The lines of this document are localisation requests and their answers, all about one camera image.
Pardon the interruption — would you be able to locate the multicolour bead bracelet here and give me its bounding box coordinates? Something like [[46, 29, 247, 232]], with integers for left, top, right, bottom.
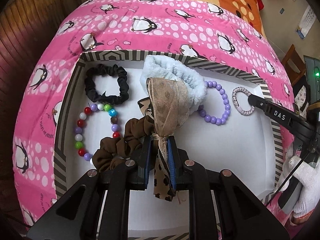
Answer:
[[74, 102, 122, 163]]

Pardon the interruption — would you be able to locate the brown wooden chair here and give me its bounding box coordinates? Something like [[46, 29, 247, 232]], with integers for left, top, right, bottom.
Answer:
[[281, 44, 306, 86]]

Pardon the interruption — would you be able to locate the black scrunchie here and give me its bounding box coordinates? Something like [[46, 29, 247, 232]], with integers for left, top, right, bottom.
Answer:
[[84, 64, 129, 105]]

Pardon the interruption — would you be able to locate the pink penguin bedspread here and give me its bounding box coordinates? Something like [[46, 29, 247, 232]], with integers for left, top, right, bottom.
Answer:
[[13, 0, 294, 225]]

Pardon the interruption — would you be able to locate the black garment on bed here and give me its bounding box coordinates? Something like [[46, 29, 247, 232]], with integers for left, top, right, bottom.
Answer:
[[293, 75, 311, 118]]

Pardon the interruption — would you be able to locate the wall calendar poster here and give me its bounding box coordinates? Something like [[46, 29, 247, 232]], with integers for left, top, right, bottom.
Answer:
[[296, 5, 317, 39]]

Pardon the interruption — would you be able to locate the white gloved right hand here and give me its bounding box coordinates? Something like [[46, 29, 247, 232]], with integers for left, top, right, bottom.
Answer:
[[276, 145, 319, 220]]

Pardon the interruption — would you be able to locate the white fluffy scrunchie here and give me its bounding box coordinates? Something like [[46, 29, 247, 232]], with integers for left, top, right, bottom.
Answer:
[[140, 55, 207, 114]]

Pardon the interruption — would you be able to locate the purple bead bracelet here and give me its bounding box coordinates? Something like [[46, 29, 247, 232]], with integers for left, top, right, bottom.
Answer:
[[196, 80, 232, 126]]

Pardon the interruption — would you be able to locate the striped cardboard tray box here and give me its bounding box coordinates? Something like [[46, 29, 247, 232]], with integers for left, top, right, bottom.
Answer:
[[53, 49, 284, 240]]

